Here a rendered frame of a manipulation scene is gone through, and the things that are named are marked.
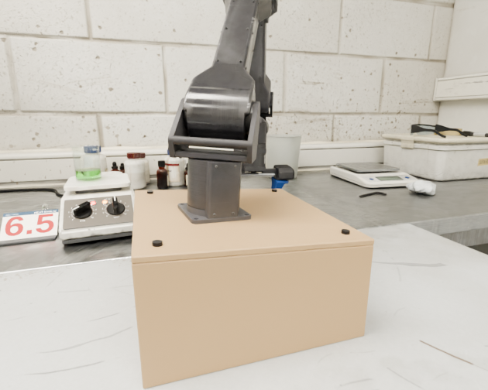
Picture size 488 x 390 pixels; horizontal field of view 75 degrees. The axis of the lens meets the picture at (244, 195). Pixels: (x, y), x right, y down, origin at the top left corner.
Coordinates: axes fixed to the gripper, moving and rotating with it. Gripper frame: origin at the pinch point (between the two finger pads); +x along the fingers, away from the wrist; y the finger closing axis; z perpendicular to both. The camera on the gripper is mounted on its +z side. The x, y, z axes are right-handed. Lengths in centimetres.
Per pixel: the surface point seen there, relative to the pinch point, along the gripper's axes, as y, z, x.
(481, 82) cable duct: -96, 44, -31
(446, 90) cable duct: -94, 59, -28
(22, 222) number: 45.0, -12.9, 1.0
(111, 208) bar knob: 28.9, -14.3, -1.6
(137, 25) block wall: 31, 44, -45
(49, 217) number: 40.9, -11.5, 0.6
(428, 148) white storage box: -65, 26, -7
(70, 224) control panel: 34.8, -17.8, -0.1
